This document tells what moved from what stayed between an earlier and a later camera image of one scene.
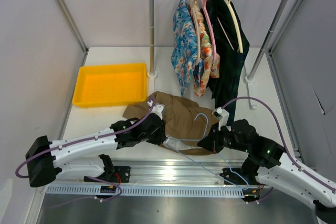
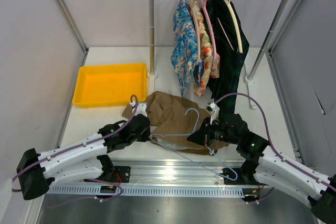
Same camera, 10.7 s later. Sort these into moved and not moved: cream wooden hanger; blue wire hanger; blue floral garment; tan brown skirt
Moved: blue wire hanger
Not moved: blue floral garment; cream wooden hanger; tan brown skirt
